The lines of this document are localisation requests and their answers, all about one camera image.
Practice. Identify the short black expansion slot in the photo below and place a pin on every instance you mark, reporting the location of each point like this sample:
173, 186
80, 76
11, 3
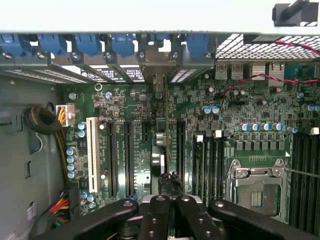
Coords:
146, 132

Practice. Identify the green motherboard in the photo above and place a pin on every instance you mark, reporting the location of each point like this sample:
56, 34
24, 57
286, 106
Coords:
190, 107

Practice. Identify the white expansion slot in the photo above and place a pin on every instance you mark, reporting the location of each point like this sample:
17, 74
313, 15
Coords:
92, 155

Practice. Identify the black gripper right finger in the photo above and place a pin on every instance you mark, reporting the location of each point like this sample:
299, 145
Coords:
195, 220

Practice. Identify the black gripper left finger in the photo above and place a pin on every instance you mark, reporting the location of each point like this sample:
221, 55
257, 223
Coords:
155, 220

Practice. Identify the blue slot retention clip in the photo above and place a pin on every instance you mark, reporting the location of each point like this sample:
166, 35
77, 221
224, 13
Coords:
88, 45
11, 45
197, 45
123, 45
52, 45

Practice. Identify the black RAM slot row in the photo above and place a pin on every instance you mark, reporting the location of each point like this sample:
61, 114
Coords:
305, 175

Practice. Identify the metal CPU socket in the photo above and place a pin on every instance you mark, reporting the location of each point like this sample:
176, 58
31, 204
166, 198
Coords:
255, 185

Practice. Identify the dark grey PC case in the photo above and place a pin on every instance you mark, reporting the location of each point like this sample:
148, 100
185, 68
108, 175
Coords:
22, 62

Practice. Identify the white power connector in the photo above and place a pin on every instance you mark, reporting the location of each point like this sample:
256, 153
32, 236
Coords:
66, 115

